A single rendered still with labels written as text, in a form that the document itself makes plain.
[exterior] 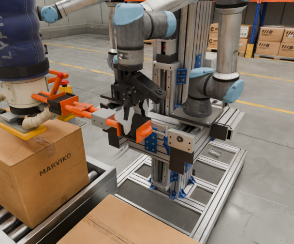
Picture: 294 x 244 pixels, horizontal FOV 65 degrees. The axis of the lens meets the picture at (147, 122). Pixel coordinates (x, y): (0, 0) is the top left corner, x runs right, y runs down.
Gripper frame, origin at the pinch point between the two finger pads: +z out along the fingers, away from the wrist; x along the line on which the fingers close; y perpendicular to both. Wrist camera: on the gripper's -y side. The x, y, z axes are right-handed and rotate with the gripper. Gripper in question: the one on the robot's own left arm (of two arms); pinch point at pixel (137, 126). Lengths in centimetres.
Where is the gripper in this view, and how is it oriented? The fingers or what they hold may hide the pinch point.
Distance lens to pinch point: 75.3
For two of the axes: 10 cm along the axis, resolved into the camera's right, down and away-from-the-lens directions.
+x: -5.6, 3.8, -7.3
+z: 0.0, 8.8, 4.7
